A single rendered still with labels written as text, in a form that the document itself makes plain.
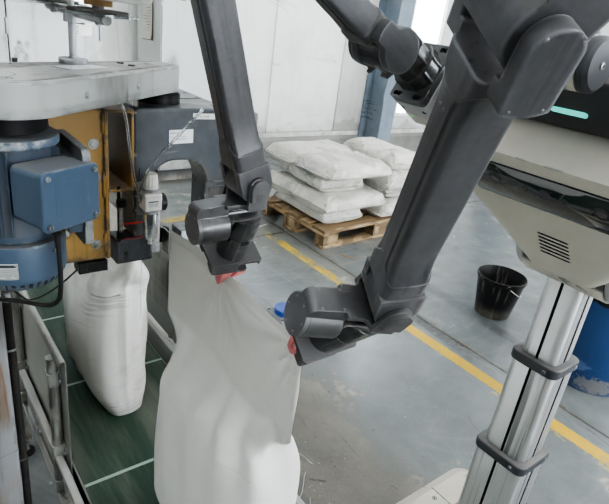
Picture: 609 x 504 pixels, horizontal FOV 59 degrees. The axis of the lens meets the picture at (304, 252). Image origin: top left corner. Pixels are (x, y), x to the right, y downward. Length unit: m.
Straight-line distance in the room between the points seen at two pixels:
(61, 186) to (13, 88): 0.14
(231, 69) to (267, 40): 5.28
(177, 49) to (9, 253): 4.12
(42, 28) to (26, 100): 3.03
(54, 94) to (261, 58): 5.26
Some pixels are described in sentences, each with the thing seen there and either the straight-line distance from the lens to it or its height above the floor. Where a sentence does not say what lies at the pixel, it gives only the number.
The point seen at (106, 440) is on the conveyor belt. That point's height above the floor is 0.38.
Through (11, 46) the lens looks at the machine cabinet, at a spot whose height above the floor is 1.16.
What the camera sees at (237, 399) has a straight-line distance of 1.07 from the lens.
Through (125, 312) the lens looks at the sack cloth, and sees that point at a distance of 1.61.
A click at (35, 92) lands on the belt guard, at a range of 0.87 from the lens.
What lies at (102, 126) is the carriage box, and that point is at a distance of 1.13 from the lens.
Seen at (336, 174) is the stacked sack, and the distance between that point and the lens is 3.79.
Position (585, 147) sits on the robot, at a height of 1.42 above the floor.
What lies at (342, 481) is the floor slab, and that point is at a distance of 2.17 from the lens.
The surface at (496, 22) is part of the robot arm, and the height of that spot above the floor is 1.56.
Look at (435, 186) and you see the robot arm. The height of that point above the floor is 1.42.
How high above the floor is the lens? 1.55
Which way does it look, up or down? 24 degrees down
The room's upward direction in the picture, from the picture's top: 8 degrees clockwise
